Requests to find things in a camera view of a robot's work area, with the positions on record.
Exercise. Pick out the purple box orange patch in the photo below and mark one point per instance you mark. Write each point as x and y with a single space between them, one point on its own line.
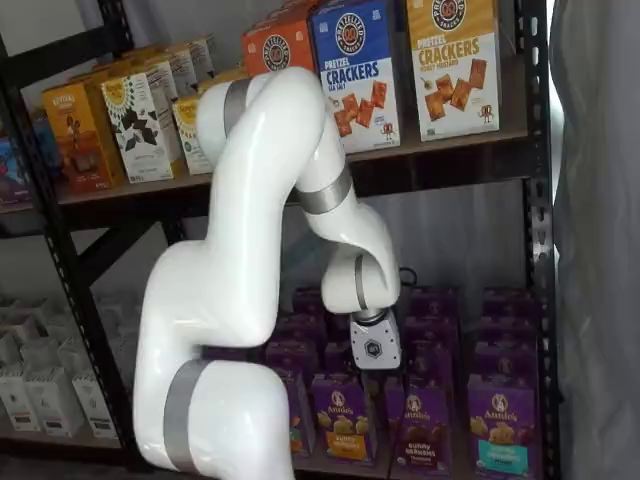
345 420

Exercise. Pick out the black metal shelf rack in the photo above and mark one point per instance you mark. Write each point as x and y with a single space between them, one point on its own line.
537 225

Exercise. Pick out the purple box brown patch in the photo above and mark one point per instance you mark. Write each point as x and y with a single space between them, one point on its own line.
422 435

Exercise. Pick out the purple box green patch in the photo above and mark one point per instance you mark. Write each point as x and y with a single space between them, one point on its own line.
301 420

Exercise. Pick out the blue pretzel crackers box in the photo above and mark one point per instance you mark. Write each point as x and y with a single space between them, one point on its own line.
360 75

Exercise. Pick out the white paper bag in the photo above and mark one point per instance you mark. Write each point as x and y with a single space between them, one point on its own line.
17 402
42 352
55 402
96 405
74 352

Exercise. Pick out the orange yellow cookie box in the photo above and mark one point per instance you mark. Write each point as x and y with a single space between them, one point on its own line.
80 135

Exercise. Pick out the orange pretzel crackers box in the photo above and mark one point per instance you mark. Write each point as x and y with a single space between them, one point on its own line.
285 12
272 50

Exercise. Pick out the yellow pretzel crackers box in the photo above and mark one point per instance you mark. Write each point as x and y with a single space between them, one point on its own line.
450 75

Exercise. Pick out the wooden shelf board below cracker boxes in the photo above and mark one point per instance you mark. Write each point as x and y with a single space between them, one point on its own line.
450 146

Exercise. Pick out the blue purple snack bag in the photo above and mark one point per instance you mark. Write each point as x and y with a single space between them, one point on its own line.
15 170

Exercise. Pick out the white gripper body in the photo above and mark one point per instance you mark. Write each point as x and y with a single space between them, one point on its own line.
376 345

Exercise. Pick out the purple snack box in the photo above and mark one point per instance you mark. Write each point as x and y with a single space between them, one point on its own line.
432 330
432 367
302 327
505 357
510 300
340 357
435 300
339 330
507 329
309 300
292 357

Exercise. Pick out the white box dark chocolate print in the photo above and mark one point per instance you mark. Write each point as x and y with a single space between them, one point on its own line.
137 130

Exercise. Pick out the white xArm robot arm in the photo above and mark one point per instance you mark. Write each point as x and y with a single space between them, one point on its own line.
240 250

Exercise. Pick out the purple box teal patch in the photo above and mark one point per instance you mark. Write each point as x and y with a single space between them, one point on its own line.
502 430

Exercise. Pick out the grey curtain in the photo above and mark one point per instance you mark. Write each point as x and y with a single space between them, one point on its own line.
597 225

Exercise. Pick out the white box cookie bar print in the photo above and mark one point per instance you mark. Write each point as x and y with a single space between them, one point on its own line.
190 135

